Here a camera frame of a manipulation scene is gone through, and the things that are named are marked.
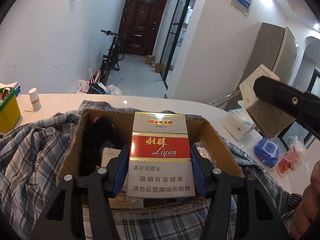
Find plastic pink item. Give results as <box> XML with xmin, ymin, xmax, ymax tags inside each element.
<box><xmin>195</xmin><ymin>141</ymin><xmax>216</xmax><ymax>166</ymax></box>

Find beige wooden box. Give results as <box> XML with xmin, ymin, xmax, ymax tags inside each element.
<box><xmin>240</xmin><ymin>64</ymin><xmax>295</xmax><ymax>139</ymax></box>

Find black plush toy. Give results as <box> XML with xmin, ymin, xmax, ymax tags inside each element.
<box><xmin>79</xmin><ymin>116</ymin><xmax>126</xmax><ymax>177</ymax></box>

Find red white cigarette carton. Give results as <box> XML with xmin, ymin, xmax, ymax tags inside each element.
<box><xmin>127</xmin><ymin>112</ymin><xmax>195</xmax><ymax>199</ymax></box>

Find person right hand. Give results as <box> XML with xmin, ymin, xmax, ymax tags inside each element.
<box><xmin>291</xmin><ymin>161</ymin><xmax>320</xmax><ymax>239</ymax></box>

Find open cardboard box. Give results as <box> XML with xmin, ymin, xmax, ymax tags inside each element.
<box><xmin>57</xmin><ymin>109</ymin><xmax>244</xmax><ymax>199</ymax></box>

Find red snack packet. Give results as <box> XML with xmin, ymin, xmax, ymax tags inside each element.
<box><xmin>277</xmin><ymin>135</ymin><xmax>310</xmax><ymax>177</ymax></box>

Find white tissue pack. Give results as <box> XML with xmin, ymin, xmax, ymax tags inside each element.
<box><xmin>222</xmin><ymin>100</ymin><xmax>255</xmax><ymax>141</ymax></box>

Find blue wet wipes pack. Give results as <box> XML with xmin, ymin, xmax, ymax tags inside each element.
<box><xmin>254</xmin><ymin>137</ymin><xmax>279</xmax><ymax>168</ymax></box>

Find beige refrigerator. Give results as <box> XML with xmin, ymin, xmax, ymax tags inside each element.
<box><xmin>240</xmin><ymin>22</ymin><xmax>299</xmax><ymax>84</ymax></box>

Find trash bags pile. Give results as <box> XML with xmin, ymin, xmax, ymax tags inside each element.
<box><xmin>76</xmin><ymin>69</ymin><xmax>124</xmax><ymax>95</ymax></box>

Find blue plaid shirt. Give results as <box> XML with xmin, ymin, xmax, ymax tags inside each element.
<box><xmin>1</xmin><ymin>101</ymin><xmax>302</xmax><ymax>239</ymax></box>

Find white pill bottle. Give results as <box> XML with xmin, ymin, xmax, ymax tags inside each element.
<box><xmin>28</xmin><ymin>88</ymin><xmax>42</xmax><ymax>111</ymax></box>

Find floor cardboard boxes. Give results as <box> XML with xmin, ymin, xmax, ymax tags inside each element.
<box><xmin>144</xmin><ymin>55</ymin><xmax>167</xmax><ymax>73</ymax></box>

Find black bicycle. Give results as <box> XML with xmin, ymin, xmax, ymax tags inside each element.
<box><xmin>100</xmin><ymin>29</ymin><xmax>131</xmax><ymax>85</ymax></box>

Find yellow green container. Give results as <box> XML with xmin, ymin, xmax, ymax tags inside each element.
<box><xmin>0</xmin><ymin>87</ymin><xmax>21</xmax><ymax>133</ymax></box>

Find stack of papers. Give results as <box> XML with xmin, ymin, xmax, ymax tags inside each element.
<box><xmin>0</xmin><ymin>82</ymin><xmax>21</xmax><ymax>96</ymax></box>

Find dark brown door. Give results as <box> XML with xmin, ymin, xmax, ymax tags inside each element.
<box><xmin>118</xmin><ymin>0</ymin><xmax>167</xmax><ymax>56</ymax></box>

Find black glass sliding door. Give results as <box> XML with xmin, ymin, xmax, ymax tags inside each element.
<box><xmin>160</xmin><ymin>0</ymin><xmax>196</xmax><ymax>88</ymax></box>

